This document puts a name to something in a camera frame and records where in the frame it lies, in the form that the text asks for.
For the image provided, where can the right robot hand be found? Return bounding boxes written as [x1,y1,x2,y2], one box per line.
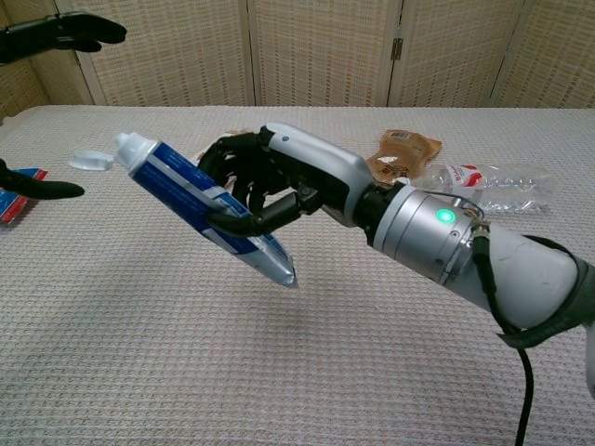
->
[197,122,374,238]

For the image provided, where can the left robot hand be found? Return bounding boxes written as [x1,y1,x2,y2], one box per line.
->
[0,11,127,202]

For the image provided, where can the blue white toothpaste tube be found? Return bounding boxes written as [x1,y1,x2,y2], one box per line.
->
[68,131,298,290]

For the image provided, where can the brown spout pouch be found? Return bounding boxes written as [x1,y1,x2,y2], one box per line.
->
[364,128,443,187]

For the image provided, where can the woven folding screen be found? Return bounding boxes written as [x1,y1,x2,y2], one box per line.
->
[0,0,595,118]

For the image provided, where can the blue red snack bag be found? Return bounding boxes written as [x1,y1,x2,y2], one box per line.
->
[0,167,49,225]

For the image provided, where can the clear plastic water bottle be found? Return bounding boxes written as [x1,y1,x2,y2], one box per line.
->
[408,162,557,214]

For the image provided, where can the beige woven tablecloth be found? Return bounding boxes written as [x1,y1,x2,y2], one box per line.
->
[0,104,595,446]

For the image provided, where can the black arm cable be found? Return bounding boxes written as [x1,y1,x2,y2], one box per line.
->
[471,222,536,446]

